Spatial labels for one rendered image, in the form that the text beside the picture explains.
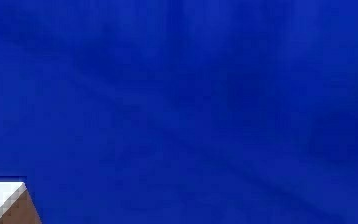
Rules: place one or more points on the large blue furniture piece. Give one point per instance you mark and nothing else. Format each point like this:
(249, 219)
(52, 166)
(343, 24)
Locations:
(193, 100)

